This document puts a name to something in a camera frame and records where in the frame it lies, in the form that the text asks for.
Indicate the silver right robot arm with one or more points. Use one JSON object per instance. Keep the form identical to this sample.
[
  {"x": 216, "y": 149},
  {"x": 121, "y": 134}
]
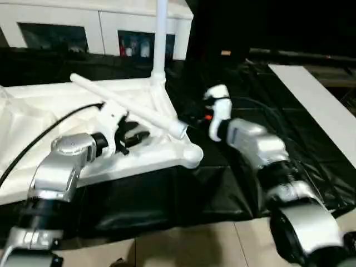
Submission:
[{"x": 256, "y": 144}]

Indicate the black cabinet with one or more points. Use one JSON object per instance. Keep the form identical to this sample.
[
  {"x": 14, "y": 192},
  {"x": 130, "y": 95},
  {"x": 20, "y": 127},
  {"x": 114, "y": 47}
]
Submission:
[{"x": 278, "y": 25}]

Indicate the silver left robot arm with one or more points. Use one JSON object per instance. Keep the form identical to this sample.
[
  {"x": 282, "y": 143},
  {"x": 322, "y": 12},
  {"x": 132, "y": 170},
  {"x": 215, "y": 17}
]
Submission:
[{"x": 61, "y": 167}]

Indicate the white plastic table top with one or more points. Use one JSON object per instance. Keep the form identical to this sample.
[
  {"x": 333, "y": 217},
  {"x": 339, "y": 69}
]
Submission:
[{"x": 33, "y": 111}]

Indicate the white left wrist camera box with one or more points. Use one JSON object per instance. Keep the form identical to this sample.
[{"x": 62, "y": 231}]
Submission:
[{"x": 111, "y": 114}]

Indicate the white sideboard with glass doors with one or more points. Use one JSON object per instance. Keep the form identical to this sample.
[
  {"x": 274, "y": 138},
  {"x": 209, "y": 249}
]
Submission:
[{"x": 105, "y": 33}]

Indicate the small yellow label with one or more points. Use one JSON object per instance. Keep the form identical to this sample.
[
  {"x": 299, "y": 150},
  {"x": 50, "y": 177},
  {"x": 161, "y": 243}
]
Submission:
[{"x": 225, "y": 53}]

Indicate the black mat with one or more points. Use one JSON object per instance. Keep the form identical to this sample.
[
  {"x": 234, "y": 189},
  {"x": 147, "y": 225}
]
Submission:
[{"x": 222, "y": 183}]

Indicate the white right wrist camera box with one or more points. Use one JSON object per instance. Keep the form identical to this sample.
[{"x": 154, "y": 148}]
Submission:
[{"x": 218, "y": 111}]

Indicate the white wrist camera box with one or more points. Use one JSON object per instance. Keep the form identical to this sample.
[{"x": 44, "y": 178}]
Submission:
[
  {"x": 111, "y": 114},
  {"x": 218, "y": 111}
]

